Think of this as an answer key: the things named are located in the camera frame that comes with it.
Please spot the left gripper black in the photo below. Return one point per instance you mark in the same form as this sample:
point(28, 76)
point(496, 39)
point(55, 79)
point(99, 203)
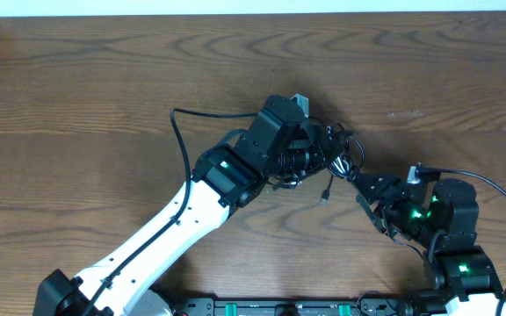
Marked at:
point(316, 137)

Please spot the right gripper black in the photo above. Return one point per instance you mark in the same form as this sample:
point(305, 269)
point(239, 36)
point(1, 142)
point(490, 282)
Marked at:
point(399, 189)

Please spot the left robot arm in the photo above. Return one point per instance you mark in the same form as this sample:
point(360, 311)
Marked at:
point(220, 166)

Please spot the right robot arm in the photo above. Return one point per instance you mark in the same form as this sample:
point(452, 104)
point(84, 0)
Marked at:
point(440, 215)

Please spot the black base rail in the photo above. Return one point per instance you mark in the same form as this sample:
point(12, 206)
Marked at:
point(371, 303)

